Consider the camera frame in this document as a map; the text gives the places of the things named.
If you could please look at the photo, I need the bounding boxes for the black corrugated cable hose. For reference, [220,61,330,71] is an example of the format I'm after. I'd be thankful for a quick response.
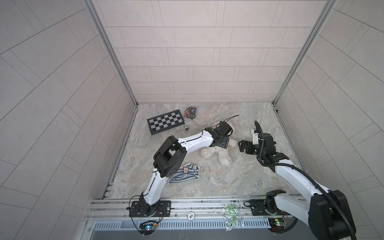
[253,120,358,240]

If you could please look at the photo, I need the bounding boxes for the left green circuit board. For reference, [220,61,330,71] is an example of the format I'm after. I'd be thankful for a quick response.
[139,221,159,236]

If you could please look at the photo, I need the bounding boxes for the white teddy bear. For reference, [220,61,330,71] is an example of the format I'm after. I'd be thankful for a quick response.
[201,139,238,167]

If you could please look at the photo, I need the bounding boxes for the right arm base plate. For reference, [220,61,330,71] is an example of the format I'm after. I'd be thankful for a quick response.
[244,200,283,216]

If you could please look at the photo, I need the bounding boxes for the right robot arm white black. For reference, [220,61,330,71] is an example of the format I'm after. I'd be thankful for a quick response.
[238,134,357,240]

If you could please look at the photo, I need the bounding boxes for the clear bag green parts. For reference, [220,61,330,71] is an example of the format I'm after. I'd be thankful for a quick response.
[224,204,245,231]

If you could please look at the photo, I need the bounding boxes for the bag of colourful small pieces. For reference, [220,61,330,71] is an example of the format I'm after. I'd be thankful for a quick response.
[184,106,197,120]

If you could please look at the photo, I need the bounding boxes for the right green circuit board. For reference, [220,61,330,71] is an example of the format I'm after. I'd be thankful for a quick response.
[268,218,286,233]

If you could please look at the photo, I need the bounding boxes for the blue white striped shirt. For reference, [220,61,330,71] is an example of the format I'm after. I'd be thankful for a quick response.
[169,163,200,184]

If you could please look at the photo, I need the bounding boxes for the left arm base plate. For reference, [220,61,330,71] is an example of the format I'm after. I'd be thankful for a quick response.
[126,201,172,218]

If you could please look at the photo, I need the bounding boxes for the aluminium front rail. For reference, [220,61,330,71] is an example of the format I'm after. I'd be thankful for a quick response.
[86,194,309,222]

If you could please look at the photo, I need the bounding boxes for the black white chessboard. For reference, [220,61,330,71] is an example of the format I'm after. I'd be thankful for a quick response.
[147,110,185,135]

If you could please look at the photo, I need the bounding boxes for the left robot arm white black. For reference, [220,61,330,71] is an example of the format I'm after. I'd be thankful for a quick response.
[138,121,233,217]

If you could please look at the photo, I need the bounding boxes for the green circuit board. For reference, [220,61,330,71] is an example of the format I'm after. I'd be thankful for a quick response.
[139,221,159,236]
[268,218,286,233]

